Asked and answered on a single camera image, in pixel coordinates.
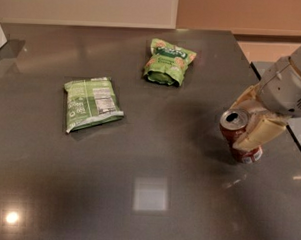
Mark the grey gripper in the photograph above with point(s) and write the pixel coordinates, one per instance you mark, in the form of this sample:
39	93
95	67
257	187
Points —
285	87

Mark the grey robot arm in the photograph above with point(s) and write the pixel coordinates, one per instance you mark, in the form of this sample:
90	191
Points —
271	103

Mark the crumpled green chip bag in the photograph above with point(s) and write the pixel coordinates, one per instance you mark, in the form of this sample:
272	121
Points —
168	63

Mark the flat green snack bag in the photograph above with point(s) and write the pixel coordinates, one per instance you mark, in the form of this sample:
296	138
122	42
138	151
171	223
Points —
91	102

